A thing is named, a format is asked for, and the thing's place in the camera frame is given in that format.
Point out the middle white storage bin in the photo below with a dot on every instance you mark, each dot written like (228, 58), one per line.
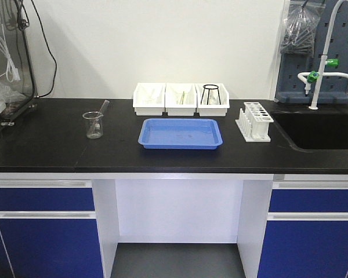
(173, 93)

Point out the white storage bin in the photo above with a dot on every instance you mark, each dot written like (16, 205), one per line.
(173, 93)
(213, 110)
(149, 99)

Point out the right white storage bin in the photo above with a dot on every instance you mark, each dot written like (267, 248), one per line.
(213, 110)

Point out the blue cabinet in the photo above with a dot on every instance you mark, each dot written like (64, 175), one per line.
(306, 230)
(49, 229)

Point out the left white storage bin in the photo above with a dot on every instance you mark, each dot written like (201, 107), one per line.
(149, 99)

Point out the white test tube rack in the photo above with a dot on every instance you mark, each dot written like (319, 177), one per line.
(253, 122)

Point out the yellow green stirrers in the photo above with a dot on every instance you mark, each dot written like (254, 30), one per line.
(181, 101)

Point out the plastic bag of tubes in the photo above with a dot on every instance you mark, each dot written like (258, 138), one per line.
(300, 27)

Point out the glass beaker on counter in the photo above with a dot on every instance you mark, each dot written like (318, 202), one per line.
(93, 123)

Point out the blue plastic tray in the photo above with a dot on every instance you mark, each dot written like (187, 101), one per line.
(166, 133)

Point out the left blue cabinet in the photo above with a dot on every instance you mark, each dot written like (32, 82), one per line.
(49, 229)

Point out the black wire tripod stand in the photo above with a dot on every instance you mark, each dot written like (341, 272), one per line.
(210, 95)

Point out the black lab sink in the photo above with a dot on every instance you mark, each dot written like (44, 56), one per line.
(316, 130)

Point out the white gooseneck lab faucet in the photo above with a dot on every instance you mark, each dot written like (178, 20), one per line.
(308, 77)

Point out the clear glass test tube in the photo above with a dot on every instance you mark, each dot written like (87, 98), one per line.
(102, 111)

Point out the grey pegboard drying rack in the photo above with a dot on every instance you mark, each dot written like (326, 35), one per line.
(334, 89)

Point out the right blue cabinet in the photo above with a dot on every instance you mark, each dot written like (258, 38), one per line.
(306, 230)

